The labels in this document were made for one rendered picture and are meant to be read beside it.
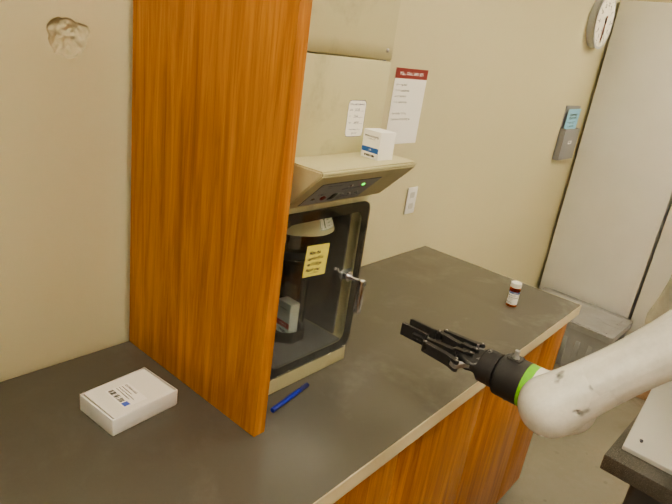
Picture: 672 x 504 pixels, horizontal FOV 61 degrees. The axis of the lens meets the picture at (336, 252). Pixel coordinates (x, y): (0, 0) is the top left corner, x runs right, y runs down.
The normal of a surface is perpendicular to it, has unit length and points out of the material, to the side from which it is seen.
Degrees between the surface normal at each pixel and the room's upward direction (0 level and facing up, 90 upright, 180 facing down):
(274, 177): 90
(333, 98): 90
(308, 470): 0
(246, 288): 90
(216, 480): 0
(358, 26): 90
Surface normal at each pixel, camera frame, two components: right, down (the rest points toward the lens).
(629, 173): -0.65, 0.18
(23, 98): 0.75, 0.33
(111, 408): 0.14, -0.93
